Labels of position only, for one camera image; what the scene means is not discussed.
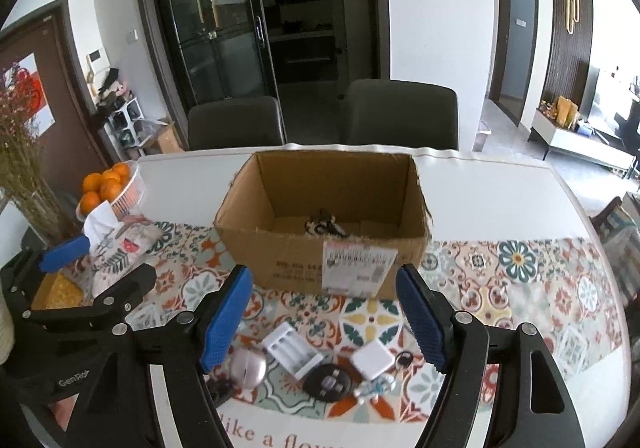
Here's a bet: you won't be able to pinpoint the brown entrance door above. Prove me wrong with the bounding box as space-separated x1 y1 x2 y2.
0 0 113 169

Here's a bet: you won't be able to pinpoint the patterned white table cover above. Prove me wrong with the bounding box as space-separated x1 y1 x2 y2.
75 143 631 448

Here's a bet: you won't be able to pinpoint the white shoe rack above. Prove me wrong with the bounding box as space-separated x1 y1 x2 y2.
102 96 143 149

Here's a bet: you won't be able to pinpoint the thin black cable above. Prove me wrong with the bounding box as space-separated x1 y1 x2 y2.
307 209 351 235

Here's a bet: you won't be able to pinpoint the black cord bundle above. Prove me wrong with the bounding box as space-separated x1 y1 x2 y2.
207 375 235 403

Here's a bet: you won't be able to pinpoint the cardboard box with flaps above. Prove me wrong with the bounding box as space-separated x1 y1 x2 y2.
150 121 187 155

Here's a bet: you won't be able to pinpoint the dried flower bouquet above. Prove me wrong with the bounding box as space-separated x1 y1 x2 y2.
0 63 76 249

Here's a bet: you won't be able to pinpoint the white low media cabinet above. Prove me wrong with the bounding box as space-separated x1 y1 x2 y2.
530 107 638 176

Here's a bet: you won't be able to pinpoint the black glass door cabinet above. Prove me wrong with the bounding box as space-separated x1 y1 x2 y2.
132 0 281 136

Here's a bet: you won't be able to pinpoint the floral fabric tissue box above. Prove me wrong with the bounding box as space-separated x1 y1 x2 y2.
82 213 161 289

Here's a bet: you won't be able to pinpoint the black round device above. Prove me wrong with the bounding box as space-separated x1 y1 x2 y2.
302 363 357 401

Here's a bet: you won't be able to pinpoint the yellow gift bags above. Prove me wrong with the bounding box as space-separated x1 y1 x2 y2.
556 96 581 129

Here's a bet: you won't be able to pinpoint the white square power adapter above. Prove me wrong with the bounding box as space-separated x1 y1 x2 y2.
352 340 396 381

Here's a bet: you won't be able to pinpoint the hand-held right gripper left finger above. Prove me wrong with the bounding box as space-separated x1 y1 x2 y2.
65 264 255 448

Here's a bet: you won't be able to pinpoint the white ribbed fruit basket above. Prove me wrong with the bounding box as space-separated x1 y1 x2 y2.
75 161 146 221

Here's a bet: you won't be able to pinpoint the grey interior door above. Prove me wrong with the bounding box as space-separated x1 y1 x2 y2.
489 0 538 126

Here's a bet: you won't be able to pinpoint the flat television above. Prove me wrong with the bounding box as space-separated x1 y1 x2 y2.
580 67 602 121

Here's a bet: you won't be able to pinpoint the small glass globe toy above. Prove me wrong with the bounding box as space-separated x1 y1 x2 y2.
352 373 398 401

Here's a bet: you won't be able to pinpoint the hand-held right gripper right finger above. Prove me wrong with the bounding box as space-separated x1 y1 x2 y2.
396 264 587 448

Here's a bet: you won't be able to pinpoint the white red door poster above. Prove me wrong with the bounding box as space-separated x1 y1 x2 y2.
2 53 56 134

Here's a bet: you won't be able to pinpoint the clear plastic bag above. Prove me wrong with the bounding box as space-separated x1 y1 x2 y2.
135 118 168 144

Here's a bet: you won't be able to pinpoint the brown cardboard box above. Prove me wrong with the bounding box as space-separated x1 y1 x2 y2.
214 151 433 299

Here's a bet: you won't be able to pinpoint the patterned cushion chair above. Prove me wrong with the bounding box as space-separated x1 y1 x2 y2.
590 195 640 289

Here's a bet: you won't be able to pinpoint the wide dark dining chair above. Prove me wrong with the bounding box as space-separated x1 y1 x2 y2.
340 78 460 151

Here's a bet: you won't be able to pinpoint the black and grey gadget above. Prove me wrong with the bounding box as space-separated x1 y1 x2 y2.
261 321 326 381

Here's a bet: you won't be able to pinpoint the dark slatted wall panel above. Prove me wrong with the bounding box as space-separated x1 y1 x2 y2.
537 0 596 129

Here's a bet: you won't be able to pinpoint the pile of slippers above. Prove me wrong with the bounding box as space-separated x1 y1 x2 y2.
95 67 135 109

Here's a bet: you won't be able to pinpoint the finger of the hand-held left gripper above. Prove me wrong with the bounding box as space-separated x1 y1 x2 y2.
24 268 157 330
0 235 91 324

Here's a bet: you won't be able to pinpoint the white tissue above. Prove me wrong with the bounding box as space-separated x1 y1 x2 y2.
82 201 118 241

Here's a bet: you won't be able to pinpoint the narrow dark dining chair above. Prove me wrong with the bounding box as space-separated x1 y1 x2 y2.
187 96 287 151

